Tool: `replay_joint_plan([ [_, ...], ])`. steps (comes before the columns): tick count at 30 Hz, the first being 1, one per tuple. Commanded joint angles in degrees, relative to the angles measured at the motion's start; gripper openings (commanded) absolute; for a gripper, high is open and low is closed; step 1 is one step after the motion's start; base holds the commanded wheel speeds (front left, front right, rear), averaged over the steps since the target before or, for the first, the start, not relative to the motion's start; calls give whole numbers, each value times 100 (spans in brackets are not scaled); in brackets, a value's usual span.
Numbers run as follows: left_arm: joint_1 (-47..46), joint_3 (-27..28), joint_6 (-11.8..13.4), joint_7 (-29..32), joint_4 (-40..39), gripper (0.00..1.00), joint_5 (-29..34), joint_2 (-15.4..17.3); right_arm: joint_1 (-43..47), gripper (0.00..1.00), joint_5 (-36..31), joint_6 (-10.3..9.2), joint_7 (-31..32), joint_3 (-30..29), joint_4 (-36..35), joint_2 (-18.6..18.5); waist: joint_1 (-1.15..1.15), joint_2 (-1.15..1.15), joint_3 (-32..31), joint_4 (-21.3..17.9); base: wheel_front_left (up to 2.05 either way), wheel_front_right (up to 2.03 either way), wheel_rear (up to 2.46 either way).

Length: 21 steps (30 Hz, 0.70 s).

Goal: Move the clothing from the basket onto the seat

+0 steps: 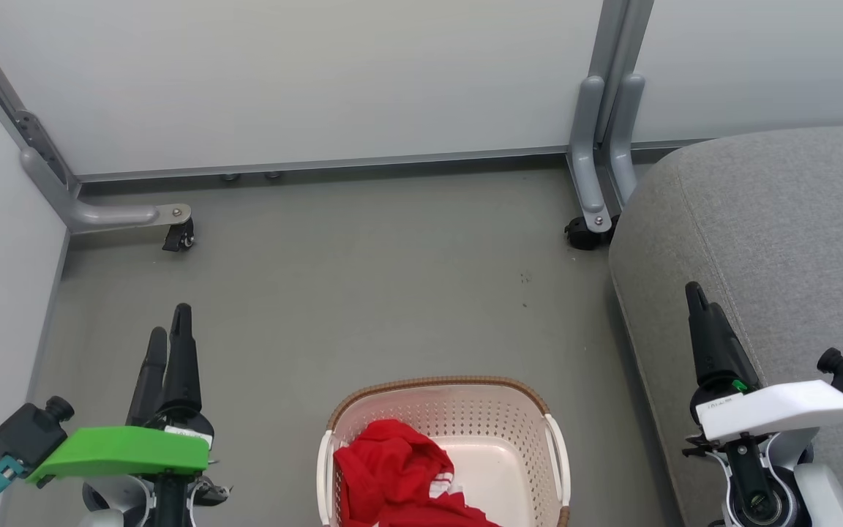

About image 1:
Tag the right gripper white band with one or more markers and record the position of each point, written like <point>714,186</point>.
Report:
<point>780,410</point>

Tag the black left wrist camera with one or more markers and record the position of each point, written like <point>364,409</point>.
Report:
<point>26,432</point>

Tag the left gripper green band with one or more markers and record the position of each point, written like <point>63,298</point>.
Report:
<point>121,450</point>

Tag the grey partition bottom rail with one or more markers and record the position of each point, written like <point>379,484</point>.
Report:
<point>319,164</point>

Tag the grey fabric sofa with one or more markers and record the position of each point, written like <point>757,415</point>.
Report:
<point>773,241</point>

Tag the grey single partition foot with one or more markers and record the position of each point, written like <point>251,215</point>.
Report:
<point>110,214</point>

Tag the dark red white striped garment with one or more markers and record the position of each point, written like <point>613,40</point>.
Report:
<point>388,461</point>

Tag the grey double partition foot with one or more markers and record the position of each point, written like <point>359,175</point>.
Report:
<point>597,146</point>

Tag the white perforated laundry basket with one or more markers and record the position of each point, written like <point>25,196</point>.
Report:
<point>495,439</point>

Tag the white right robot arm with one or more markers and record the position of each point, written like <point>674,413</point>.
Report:
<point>827,494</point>

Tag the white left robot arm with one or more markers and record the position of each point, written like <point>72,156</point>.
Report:
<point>110,505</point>

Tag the black caster wheel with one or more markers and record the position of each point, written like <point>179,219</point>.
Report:
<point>586,234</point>
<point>178,237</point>

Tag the grey upright partition post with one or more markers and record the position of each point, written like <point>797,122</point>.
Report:
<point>623,51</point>

